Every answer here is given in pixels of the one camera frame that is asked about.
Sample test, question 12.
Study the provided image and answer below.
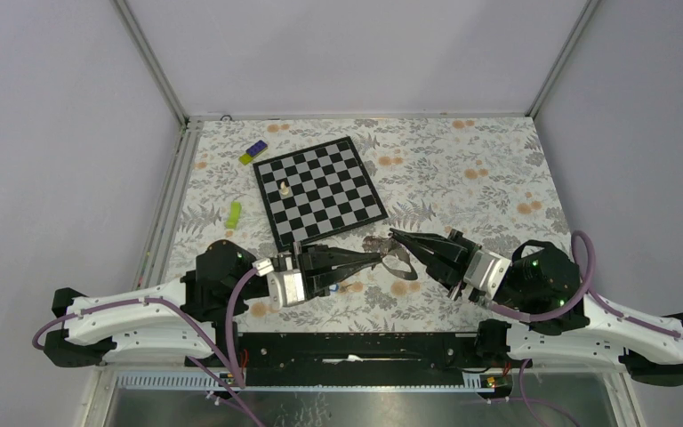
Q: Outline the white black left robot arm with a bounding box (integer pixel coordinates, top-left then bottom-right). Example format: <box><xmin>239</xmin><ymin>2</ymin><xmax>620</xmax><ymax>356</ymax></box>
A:
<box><xmin>31</xmin><ymin>239</ymin><xmax>382</xmax><ymax>372</ymax></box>

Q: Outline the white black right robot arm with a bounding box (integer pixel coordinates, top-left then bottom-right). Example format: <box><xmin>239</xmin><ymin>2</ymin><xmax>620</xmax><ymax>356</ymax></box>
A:
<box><xmin>391</xmin><ymin>230</ymin><xmax>683</xmax><ymax>387</ymax></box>

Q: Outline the black grey chessboard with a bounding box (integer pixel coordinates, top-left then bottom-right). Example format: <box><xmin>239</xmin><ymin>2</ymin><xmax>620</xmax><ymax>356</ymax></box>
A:
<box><xmin>253</xmin><ymin>136</ymin><xmax>389</xmax><ymax>251</ymax></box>

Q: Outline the floral table mat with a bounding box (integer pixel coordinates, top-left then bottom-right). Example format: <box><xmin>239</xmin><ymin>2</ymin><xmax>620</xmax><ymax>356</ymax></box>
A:
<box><xmin>164</xmin><ymin>117</ymin><xmax>570</xmax><ymax>332</ymax></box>

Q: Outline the green arch toy block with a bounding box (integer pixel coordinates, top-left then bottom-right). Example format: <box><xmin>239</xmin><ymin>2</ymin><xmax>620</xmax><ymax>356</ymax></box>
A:
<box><xmin>224</xmin><ymin>201</ymin><xmax>242</xmax><ymax>230</ymax></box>

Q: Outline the purple yellow toy brick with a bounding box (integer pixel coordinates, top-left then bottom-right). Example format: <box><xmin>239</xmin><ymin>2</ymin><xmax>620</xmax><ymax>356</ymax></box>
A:
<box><xmin>239</xmin><ymin>140</ymin><xmax>268</xmax><ymax>165</ymax></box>

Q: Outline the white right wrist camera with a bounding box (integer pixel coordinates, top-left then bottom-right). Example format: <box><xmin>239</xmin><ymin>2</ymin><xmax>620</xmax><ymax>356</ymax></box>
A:
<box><xmin>463</xmin><ymin>249</ymin><xmax>511</xmax><ymax>302</ymax></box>

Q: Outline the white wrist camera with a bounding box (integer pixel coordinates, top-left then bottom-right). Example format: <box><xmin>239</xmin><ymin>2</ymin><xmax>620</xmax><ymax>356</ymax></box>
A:
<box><xmin>253</xmin><ymin>253</ymin><xmax>309</xmax><ymax>310</ymax></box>
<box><xmin>463</xmin><ymin>249</ymin><xmax>511</xmax><ymax>302</ymax></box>

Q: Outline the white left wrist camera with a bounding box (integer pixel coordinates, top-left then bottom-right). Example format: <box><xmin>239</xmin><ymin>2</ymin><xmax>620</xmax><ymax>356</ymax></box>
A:
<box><xmin>253</xmin><ymin>253</ymin><xmax>309</xmax><ymax>310</ymax></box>

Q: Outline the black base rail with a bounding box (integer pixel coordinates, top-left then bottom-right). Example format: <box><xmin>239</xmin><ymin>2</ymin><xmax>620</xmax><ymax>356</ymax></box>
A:
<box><xmin>237</xmin><ymin>332</ymin><xmax>504</xmax><ymax>387</ymax></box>

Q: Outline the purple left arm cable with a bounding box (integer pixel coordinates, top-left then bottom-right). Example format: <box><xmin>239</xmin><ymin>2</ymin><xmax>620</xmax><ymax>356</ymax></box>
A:
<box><xmin>31</xmin><ymin>268</ymin><xmax>261</xmax><ymax>391</ymax></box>

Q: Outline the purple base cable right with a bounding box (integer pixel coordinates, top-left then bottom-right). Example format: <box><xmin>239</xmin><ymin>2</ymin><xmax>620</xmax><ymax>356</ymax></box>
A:
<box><xmin>482</xmin><ymin>359</ymin><xmax>578</xmax><ymax>427</ymax></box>

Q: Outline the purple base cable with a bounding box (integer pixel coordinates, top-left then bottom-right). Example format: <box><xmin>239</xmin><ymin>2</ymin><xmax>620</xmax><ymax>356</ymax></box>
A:
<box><xmin>188</xmin><ymin>356</ymin><xmax>266</xmax><ymax>427</ymax></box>
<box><xmin>482</xmin><ymin>359</ymin><xmax>578</xmax><ymax>427</ymax></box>

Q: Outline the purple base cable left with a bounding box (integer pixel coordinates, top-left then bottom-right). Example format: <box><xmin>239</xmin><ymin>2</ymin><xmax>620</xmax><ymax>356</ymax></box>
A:
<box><xmin>188</xmin><ymin>356</ymin><xmax>266</xmax><ymax>427</ymax></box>

